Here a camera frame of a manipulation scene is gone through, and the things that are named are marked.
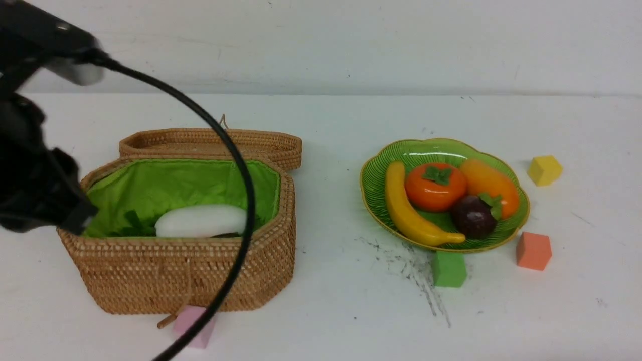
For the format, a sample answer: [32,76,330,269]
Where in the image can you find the orange persimmon toy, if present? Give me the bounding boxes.
[404,163,467,213]

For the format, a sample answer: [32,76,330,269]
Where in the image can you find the woven rattan basket lid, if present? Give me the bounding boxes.
[119,120,302,171]

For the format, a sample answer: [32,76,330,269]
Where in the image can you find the white radish toy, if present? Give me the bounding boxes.
[108,204,248,238]

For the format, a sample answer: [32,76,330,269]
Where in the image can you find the orange mango toy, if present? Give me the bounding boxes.
[459,158,520,220]

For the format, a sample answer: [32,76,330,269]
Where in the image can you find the yellow foam block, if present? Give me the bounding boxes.
[527,155,563,187]

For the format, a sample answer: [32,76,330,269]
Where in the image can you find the pink foam block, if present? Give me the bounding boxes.
[172,305,215,349]

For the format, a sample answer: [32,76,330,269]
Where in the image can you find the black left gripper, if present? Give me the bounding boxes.
[2,88,98,235]

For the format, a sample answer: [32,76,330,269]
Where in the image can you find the green leaf-shaped plate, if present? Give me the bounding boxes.
[360,138,531,253]

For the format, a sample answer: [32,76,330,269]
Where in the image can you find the dark purple mangosteen toy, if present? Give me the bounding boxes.
[449,193,503,239]

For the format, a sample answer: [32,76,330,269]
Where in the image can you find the green foam block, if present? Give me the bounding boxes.
[431,251,467,288]

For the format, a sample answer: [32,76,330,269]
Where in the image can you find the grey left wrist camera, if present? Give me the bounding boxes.
[1,1,104,91]

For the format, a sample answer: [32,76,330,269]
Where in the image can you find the yellow banana toy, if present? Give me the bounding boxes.
[385,161,466,247]

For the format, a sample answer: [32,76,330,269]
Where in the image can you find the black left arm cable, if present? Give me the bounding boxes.
[95,53,256,361]

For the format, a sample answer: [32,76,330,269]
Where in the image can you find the orange foam block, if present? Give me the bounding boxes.
[516,231,552,271]

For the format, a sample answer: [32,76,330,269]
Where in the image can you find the woven rattan basket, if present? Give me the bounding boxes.
[58,156,296,314]

